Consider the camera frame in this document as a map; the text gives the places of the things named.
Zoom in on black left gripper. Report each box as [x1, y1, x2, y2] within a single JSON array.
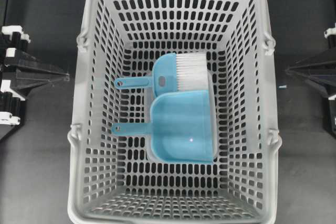
[[1, 25, 70, 125]]

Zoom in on blue hand brush white bristles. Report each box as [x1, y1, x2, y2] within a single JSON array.
[[114, 52, 209, 97]]

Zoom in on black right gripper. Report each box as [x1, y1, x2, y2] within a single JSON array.
[[286, 26, 335, 132]]

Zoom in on grey plastic shopping basket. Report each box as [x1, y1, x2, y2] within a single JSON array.
[[68, 0, 282, 223]]

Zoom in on blue plastic dustpan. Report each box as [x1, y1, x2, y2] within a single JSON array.
[[111, 90, 216, 164]]

